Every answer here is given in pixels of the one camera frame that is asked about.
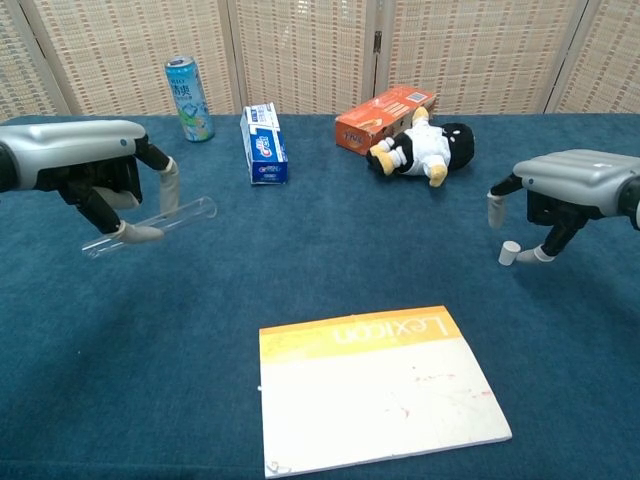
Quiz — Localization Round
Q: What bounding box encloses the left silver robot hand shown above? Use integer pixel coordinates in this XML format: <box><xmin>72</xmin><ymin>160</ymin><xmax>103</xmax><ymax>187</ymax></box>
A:
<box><xmin>0</xmin><ymin>118</ymin><xmax>181</xmax><ymax>246</ymax></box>

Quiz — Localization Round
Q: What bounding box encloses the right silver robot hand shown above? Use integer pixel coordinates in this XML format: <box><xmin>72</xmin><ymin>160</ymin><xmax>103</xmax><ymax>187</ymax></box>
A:
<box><xmin>486</xmin><ymin>148</ymin><xmax>640</xmax><ymax>265</ymax></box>

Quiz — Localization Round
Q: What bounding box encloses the small white cap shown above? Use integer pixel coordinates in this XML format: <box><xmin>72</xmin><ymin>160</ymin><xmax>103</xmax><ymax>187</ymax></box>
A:
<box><xmin>498</xmin><ymin>240</ymin><xmax>521</xmax><ymax>267</ymax></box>

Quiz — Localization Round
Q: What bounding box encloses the clear glass test tube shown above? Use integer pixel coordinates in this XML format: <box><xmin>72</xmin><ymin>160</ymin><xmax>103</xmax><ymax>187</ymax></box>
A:
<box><xmin>81</xmin><ymin>196</ymin><xmax>219</xmax><ymax>260</ymax></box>

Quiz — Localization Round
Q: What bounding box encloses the light blue drink can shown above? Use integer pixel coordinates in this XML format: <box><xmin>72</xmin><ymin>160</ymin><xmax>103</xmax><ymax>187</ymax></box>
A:
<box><xmin>164</xmin><ymin>56</ymin><xmax>216</xmax><ymax>143</ymax></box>

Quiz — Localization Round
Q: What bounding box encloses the black white plush doll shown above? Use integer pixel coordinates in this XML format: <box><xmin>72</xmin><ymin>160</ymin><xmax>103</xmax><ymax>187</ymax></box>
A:
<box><xmin>365</xmin><ymin>107</ymin><xmax>476</xmax><ymax>189</ymax></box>

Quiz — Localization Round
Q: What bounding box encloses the blue white toothpaste box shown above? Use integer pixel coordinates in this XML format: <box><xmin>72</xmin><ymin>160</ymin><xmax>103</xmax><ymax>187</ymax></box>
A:
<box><xmin>239</xmin><ymin>102</ymin><xmax>290</xmax><ymax>186</ymax></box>

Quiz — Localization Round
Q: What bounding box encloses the dark blue table cloth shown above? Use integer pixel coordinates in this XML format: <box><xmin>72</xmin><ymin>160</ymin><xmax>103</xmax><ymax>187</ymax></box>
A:
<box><xmin>0</xmin><ymin>113</ymin><xmax>640</xmax><ymax>480</ymax></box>

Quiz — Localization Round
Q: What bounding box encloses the orange cardboard box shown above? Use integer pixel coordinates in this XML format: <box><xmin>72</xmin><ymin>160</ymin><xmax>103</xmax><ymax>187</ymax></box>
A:
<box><xmin>334</xmin><ymin>85</ymin><xmax>437</xmax><ymax>157</ymax></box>

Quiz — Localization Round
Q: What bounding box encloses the woven bamboo folding screen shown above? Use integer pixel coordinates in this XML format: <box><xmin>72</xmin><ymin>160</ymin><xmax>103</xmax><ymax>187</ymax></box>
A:
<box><xmin>0</xmin><ymin>0</ymin><xmax>640</xmax><ymax>121</ymax></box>

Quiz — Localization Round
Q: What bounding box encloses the orange white notepad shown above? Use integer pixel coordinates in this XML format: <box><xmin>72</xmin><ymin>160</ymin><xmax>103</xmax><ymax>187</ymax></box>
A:
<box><xmin>258</xmin><ymin>305</ymin><xmax>514</xmax><ymax>480</ymax></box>

